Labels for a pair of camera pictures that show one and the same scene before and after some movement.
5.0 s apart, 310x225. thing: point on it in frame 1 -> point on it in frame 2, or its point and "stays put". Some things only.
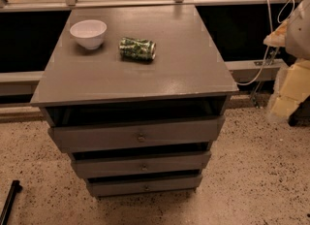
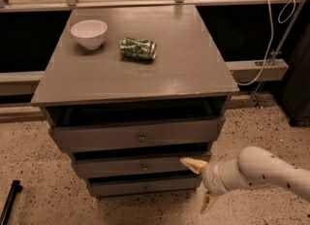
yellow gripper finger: x=277 y=38 -> x=197 y=166
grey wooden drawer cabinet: x=137 y=95 stays put
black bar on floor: x=15 y=188 stays put
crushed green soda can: x=137 y=49 stays put
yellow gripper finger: x=292 y=86 -> x=207 y=201
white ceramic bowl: x=89 y=33 stays put
